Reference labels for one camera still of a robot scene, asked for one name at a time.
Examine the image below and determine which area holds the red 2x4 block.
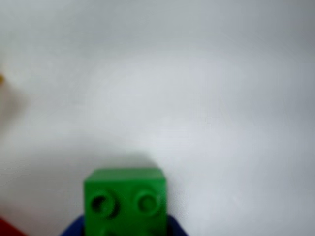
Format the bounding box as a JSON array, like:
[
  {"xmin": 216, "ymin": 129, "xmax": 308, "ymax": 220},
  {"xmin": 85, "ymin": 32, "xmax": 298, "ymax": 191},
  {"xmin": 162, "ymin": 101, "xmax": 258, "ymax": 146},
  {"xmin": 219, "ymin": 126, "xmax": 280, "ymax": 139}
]
[{"xmin": 0, "ymin": 216, "xmax": 27, "ymax": 236}]

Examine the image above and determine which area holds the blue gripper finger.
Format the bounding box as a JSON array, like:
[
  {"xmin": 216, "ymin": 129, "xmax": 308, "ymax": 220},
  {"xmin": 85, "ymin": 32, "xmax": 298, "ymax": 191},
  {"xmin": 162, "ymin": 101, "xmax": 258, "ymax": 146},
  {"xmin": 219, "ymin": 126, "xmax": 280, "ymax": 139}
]
[
  {"xmin": 166, "ymin": 213, "xmax": 189, "ymax": 236},
  {"xmin": 60, "ymin": 214, "xmax": 86, "ymax": 236}
]

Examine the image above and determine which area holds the green 2x4 block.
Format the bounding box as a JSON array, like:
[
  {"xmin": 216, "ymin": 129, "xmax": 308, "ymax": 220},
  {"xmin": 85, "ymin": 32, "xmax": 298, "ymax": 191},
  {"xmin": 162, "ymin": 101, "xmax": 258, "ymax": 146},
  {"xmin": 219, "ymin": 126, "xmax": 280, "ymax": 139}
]
[{"xmin": 83, "ymin": 167, "xmax": 168, "ymax": 236}]

